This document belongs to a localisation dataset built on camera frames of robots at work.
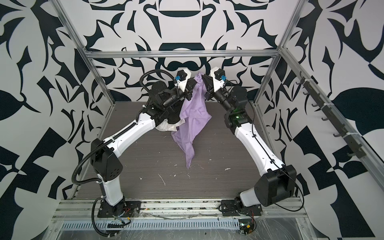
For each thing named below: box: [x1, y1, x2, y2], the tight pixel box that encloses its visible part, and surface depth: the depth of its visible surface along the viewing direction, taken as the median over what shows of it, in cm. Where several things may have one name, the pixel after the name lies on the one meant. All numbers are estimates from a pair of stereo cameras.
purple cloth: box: [171, 73, 212, 169], surface depth 78 cm
